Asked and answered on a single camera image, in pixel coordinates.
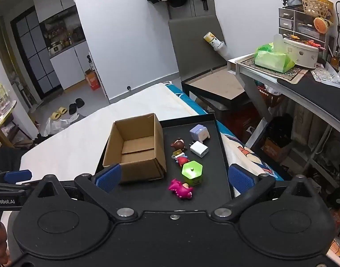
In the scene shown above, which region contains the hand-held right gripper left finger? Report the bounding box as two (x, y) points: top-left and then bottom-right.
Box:
(34, 164), (138, 221)

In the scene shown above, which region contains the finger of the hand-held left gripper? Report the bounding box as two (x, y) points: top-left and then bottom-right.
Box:
(0, 169), (32, 184)

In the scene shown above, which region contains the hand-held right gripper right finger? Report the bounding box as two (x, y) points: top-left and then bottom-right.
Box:
(211, 164), (316, 221)

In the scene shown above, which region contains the black tray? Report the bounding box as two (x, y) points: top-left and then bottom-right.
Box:
(95, 113), (235, 212)

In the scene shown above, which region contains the brown cardboard box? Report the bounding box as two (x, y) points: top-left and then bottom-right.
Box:
(103, 113), (167, 184)

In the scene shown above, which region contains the green hexagonal box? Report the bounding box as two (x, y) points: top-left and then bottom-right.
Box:
(181, 160), (204, 186)

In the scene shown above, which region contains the white charger plug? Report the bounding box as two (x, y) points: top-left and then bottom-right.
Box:
(189, 141), (209, 159)

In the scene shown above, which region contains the red figurine with yellow mug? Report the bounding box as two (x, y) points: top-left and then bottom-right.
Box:
(172, 150), (190, 165)

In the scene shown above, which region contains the pink dinosaur figurine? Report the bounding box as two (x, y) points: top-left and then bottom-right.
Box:
(169, 178), (194, 201)

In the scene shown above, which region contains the purple cube toy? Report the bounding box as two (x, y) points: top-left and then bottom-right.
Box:
(189, 125), (210, 143)

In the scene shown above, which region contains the brown figurine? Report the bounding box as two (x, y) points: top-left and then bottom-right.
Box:
(171, 138), (186, 151)

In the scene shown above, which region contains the small cardboard carton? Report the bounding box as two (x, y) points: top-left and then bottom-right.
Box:
(262, 136), (293, 163)

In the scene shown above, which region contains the round wooden table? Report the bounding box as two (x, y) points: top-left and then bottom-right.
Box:
(0, 100), (18, 148)

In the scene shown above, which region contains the white plastic bag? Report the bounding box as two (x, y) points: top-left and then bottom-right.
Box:
(45, 113), (87, 135)

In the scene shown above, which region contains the black bag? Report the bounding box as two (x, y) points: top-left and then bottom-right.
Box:
(266, 114), (294, 148)

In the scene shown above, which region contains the red basket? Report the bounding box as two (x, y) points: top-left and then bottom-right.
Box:
(257, 86), (284, 108)

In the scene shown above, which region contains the grey metal desk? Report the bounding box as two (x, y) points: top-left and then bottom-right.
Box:
(227, 53), (340, 190)

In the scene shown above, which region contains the orange carton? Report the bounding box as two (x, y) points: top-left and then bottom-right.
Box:
(85, 69), (100, 91)

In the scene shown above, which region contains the black desk mat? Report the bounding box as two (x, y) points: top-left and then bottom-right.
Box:
(277, 69), (340, 137)

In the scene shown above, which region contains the patterned mat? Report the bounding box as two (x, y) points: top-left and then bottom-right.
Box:
(238, 54), (309, 84)

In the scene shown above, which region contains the black framed glass door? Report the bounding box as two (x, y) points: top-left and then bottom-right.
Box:
(10, 7), (63, 101)

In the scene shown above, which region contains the white cabinet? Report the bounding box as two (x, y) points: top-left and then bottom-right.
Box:
(32, 0), (97, 89)

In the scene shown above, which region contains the green tissue pack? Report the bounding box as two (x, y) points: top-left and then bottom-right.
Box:
(254, 42), (296, 73)

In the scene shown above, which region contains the grey board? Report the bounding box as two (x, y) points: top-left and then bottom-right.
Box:
(168, 15), (229, 80)

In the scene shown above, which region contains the white round container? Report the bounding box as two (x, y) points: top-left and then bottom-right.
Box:
(282, 36), (319, 69)

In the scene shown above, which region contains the grey drawer organizer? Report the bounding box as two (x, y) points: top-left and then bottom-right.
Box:
(278, 7), (330, 48)

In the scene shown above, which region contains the orange round plush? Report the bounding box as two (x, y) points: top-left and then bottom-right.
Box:
(313, 17), (330, 28)

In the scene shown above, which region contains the grey door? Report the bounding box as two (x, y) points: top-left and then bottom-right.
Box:
(166, 0), (216, 34)

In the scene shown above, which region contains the wicker basket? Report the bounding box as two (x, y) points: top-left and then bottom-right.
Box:
(300, 0), (334, 18)

